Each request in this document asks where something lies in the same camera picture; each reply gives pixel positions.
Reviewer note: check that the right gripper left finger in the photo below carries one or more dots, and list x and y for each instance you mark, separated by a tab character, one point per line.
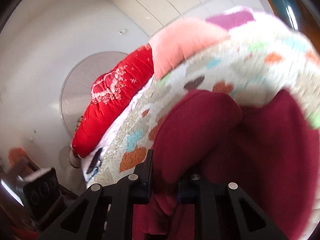
105	212

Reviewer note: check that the dark red sweater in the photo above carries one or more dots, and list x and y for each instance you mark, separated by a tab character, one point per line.
271	152

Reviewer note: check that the pink waffle pillow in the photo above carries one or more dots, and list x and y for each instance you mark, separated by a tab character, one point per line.
181	40

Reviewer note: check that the black phone with lanyard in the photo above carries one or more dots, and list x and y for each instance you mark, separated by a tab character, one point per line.
94	161

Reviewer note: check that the red floral comforter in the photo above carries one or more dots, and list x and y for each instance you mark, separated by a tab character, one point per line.
111	93

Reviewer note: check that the round white headboard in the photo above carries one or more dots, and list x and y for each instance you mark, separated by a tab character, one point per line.
76	91

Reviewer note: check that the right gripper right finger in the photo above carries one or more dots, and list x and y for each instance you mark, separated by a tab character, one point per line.
224	211

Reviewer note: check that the patchwork quilted bedspread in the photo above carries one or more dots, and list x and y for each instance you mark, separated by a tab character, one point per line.
259	59

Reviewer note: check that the purple cloth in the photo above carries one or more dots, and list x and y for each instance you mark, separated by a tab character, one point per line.
230	21

